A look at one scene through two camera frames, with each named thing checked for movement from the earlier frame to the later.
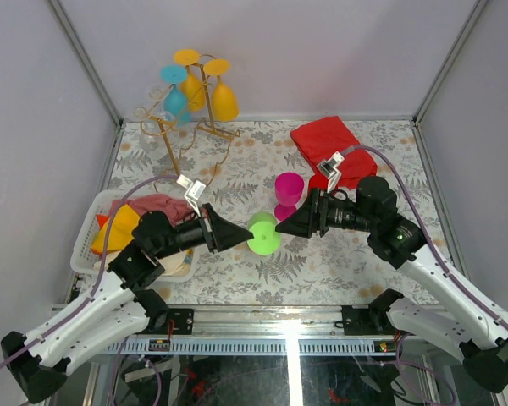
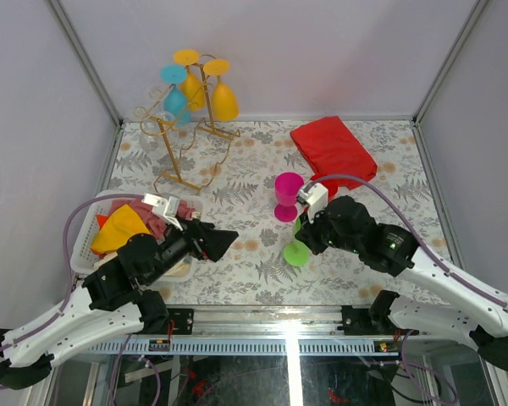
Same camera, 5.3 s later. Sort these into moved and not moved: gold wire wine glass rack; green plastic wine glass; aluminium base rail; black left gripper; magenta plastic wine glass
Moved: black left gripper; green plastic wine glass
Not moved: gold wire wine glass rack; magenta plastic wine glass; aluminium base rail
